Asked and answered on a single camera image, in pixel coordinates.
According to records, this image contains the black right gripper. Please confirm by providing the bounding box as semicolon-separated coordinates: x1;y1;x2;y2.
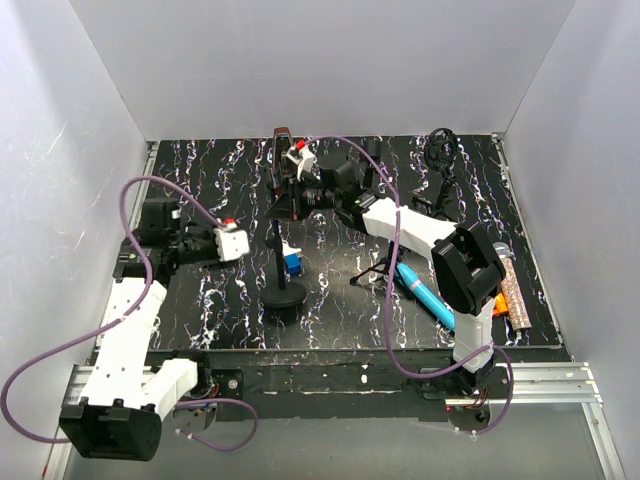
265;174;340;222

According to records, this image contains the blue white toy block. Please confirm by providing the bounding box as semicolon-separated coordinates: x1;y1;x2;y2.
282;240;302;276

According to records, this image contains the black round base mic stand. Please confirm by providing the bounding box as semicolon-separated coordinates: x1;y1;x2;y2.
260;219;306;310

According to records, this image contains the black tripod stand blue mic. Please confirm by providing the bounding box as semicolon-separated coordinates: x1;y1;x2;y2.
349;241;415;299

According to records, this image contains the black shock mount tripod stand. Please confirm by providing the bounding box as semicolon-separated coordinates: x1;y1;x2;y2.
412;127;460;221

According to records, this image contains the blue microphone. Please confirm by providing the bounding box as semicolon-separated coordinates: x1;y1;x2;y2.
395;263;455;332

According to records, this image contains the orange microphone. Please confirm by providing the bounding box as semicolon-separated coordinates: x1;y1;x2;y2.
493;293;509;317

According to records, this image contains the black stand for black mic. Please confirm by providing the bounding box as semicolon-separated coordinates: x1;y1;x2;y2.
359;136;383;189

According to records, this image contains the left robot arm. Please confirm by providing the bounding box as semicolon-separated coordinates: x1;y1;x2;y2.
59;199;217;461

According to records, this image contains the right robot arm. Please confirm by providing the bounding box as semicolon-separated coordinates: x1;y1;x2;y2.
267;139;505;398

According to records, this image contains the brown metronome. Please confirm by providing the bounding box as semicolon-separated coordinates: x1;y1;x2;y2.
270;127;293;198

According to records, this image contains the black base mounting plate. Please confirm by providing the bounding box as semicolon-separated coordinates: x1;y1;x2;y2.
147;349;471;422

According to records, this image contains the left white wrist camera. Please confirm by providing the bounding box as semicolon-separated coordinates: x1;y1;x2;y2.
213;218;250;262

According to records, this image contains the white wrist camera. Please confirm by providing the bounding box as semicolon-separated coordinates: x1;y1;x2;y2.
284;140;316;181
213;218;250;262

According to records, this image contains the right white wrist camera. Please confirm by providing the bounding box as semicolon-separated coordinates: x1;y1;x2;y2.
284;140;316;181

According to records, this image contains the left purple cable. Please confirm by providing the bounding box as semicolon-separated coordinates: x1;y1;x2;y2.
0;177;259;453

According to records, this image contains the purple cable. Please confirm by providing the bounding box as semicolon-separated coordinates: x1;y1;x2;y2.
302;135;515;435
0;177;259;453

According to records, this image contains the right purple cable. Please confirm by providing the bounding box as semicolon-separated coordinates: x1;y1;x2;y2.
302;135;515;435

